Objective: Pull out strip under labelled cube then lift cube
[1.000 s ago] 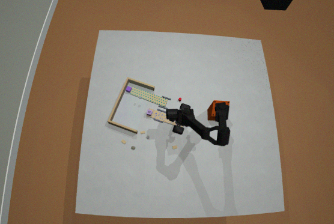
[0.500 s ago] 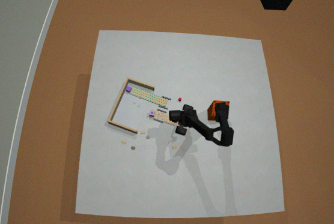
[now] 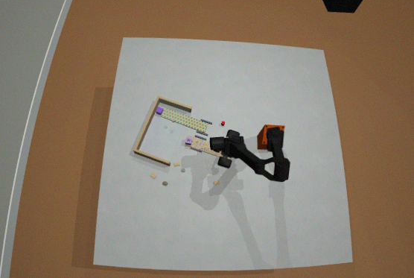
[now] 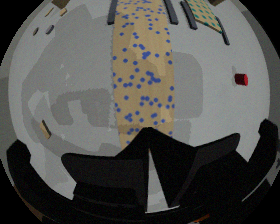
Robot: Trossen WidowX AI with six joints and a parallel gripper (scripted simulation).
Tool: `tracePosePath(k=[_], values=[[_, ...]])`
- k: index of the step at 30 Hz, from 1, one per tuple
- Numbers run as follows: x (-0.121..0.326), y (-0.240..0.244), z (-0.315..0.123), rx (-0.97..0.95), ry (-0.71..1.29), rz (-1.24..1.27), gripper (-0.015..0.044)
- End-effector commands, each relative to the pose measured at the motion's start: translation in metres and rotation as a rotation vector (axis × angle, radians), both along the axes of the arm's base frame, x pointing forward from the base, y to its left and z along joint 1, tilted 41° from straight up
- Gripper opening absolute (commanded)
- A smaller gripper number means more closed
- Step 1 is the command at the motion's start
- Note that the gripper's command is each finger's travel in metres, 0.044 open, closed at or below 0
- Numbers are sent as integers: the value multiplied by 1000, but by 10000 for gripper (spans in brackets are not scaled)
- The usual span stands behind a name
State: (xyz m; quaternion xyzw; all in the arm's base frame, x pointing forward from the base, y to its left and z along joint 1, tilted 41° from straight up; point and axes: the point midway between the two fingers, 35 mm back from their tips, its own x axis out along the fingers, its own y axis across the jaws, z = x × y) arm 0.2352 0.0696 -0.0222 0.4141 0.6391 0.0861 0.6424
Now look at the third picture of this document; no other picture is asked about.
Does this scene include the tan strip with teal dots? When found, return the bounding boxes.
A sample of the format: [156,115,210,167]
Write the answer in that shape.
[185,116,208,133]

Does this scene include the tan strip with blue dots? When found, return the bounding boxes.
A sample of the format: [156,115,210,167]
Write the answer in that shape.
[185,136,223,157]

